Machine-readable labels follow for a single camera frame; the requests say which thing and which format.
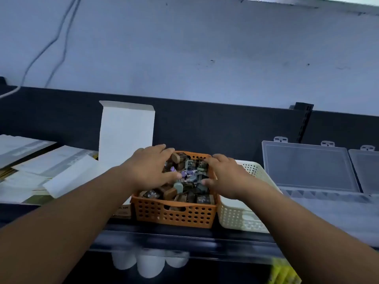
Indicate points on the narrow black shelf back panel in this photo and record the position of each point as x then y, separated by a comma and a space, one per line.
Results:
340, 127

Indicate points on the person's left hand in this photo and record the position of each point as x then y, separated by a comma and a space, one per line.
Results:
148, 171

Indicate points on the person's right hand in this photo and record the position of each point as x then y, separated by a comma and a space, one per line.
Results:
231, 180

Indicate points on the bundle of yellow packets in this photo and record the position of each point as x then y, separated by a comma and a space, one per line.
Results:
282, 272

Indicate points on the black slotted shelf upright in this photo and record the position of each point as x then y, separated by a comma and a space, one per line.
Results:
305, 115

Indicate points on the wide black shelf back panel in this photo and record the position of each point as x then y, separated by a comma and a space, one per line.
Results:
207, 127

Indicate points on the pile of small tubes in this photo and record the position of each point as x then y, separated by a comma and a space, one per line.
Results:
189, 174

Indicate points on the white flat notebook package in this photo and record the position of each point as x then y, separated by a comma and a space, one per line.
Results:
17, 147

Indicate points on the orange plastic basket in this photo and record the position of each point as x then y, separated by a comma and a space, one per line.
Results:
177, 214

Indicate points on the stack of white papers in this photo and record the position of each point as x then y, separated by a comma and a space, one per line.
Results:
17, 189

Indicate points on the yellow flat packet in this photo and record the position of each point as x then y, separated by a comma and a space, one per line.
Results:
94, 156

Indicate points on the pile of items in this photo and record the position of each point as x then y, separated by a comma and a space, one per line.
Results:
170, 193

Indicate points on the person's right forearm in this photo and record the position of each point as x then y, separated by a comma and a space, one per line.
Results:
311, 242

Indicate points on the white perforated plastic basket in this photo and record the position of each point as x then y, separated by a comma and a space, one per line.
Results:
237, 215

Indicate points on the white cardboard box open lid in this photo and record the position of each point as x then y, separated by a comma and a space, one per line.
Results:
124, 136

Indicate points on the person's left forearm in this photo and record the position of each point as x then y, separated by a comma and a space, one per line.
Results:
59, 233

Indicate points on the white grey-banded notebook package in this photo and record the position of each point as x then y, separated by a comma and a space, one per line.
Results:
53, 162

